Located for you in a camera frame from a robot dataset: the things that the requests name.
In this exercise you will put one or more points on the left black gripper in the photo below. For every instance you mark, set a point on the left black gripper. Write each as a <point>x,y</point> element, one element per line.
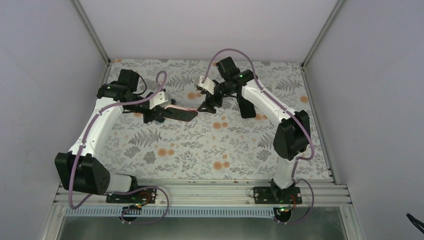
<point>155,114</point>

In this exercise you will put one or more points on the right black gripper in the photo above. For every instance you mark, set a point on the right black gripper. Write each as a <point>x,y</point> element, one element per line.
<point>208,103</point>

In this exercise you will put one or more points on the black phone pink case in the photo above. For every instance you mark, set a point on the black phone pink case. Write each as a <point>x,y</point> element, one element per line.
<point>179,114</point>

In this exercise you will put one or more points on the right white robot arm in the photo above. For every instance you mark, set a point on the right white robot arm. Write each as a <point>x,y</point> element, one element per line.
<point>293,134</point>

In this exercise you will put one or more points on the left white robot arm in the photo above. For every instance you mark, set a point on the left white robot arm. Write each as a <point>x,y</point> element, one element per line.
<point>80,169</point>

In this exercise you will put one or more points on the floral patterned mat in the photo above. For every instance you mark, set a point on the floral patterned mat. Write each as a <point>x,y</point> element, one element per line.
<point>211,146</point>

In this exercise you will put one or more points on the black object at edge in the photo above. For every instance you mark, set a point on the black object at edge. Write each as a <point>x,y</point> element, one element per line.
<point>416,222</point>

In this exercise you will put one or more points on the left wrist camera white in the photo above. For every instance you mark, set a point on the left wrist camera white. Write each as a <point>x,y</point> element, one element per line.
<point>161,99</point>

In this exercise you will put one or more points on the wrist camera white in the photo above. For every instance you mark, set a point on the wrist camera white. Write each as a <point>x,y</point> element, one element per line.
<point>161,99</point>
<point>205,84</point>

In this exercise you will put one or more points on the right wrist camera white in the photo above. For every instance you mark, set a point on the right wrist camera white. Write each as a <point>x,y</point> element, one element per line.
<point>205,84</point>

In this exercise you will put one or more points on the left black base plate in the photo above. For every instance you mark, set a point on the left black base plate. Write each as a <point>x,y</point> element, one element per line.
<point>142,197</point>

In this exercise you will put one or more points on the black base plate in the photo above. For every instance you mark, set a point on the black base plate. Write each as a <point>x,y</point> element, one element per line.
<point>263,195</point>
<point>142,197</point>

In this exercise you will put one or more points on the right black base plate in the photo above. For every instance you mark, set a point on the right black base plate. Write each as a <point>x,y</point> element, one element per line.
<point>263,195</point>

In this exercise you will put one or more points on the white slotted cable duct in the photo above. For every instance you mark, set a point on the white slotted cable duct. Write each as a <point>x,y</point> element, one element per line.
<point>173,212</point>

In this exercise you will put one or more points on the aluminium mounting rail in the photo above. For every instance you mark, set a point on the aluminium mounting rail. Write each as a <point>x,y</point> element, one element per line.
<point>237,193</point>

